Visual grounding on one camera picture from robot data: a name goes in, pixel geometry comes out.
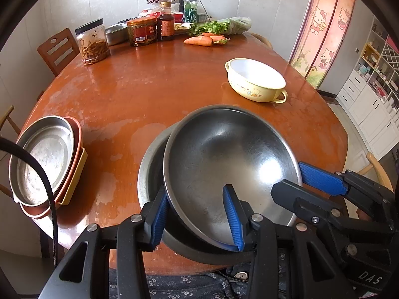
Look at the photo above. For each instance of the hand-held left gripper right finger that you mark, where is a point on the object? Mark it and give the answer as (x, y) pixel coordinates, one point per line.
(235, 224)

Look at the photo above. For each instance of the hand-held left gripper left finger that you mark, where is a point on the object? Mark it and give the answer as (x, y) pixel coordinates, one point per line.
(157, 224)

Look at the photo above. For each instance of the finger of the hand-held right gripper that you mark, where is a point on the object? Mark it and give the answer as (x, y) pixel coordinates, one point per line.
(321, 176)
(293, 194)

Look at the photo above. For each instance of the deep steel bowl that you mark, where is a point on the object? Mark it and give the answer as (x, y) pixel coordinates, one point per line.
(149, 174)

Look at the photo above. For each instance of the wide steel bowl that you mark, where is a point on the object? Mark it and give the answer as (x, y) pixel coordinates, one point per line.
(224, 149)

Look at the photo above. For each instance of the orange bear-shaped plate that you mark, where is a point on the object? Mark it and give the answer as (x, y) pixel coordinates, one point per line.
(78, 132)

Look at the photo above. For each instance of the steel plate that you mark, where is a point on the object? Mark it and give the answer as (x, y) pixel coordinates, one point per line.
(40, 158)

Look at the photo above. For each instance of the light wood armchair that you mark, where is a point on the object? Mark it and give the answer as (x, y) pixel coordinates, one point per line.
(372, 162)
(7, 121)
(263, 39)

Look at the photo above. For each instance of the dark floral clothing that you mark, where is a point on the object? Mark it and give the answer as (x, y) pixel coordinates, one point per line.
(187, 286)

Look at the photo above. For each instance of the white cabinet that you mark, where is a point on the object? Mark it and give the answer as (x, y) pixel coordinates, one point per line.
(371, 106)

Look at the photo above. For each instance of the cartoon cat door curtain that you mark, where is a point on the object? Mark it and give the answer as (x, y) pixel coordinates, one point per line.
(324, 31)

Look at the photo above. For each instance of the bag of green vegetables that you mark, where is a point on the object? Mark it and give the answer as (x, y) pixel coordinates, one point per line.
(224, 25)

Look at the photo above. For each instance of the black-lid pickle jar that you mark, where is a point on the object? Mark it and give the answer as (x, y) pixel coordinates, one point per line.
(93, 45)

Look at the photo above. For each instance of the red-lid jar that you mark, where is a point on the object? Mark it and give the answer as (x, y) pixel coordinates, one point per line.
(141, 32)

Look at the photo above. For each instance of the steel basin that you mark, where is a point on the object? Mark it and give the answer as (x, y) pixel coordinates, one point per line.
(116, 35)

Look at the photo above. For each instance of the dark sauce bottle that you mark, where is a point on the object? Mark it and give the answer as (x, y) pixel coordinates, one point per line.
(165, 26)

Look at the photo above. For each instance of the brown slatted wooden chair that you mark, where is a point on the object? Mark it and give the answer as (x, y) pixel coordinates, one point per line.
(59, 48)

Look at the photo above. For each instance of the clear plastic bottle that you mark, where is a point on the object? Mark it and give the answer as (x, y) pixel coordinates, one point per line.
(190, 7)

